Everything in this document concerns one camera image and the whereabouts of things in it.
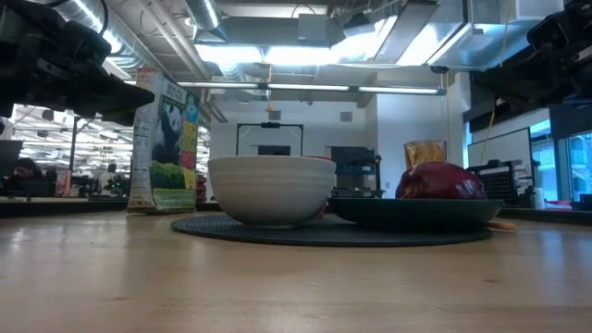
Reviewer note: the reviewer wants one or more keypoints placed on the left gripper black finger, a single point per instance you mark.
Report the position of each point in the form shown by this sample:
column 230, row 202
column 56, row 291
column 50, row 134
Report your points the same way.
column 121, row 118
column 127, row 94

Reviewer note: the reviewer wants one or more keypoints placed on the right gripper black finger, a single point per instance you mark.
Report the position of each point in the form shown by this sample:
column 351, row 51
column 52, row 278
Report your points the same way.
column 506, row 78

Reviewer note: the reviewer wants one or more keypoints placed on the panda cereal box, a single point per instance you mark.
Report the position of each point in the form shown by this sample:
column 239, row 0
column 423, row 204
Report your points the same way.
column 168, row 139

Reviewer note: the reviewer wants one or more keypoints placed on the dark red apple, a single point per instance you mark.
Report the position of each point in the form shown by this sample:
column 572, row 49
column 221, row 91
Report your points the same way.
column 439, row 181

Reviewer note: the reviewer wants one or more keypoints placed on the dark teal plate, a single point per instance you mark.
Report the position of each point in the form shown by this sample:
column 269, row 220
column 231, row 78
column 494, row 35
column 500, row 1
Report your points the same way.
column 416, row 213

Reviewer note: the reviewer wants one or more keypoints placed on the white ribbed bowl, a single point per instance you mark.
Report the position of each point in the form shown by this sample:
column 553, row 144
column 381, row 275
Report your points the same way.
column 270, row 192

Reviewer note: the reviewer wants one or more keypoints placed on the person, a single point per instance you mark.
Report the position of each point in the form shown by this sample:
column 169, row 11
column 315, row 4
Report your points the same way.
column 110, row 178
column 28, row 171

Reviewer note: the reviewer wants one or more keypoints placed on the white board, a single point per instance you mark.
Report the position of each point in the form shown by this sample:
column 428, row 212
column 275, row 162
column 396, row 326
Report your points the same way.
column 501, row 148

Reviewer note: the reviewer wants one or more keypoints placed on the black monitor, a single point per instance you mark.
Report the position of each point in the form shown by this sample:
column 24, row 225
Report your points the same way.
column 9, row 157

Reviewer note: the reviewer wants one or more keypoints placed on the black perforated crate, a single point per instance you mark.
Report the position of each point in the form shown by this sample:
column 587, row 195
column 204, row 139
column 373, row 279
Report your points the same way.
column 504, row 185

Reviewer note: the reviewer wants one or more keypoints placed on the tall amber glass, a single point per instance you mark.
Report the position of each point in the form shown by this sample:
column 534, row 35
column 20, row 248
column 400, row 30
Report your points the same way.
column 425, row 151

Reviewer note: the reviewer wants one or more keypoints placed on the black coffee machine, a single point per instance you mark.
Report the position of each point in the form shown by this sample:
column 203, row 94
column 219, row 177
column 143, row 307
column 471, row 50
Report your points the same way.
column 353, row 171

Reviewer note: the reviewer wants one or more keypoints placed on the long ceiling light bar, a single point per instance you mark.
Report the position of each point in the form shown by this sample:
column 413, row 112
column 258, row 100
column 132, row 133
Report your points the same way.
column 307, row 87

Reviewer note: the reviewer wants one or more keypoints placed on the round dark placemat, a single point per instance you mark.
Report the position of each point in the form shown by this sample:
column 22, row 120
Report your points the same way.
column 333, row 237

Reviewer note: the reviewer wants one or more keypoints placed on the silver ventilation duct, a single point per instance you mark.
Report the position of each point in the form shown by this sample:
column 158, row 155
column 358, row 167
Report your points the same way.
column 205, row 16

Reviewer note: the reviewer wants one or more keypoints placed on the black door frame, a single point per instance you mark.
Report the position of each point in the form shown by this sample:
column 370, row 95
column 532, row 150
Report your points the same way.
column 269, row 125

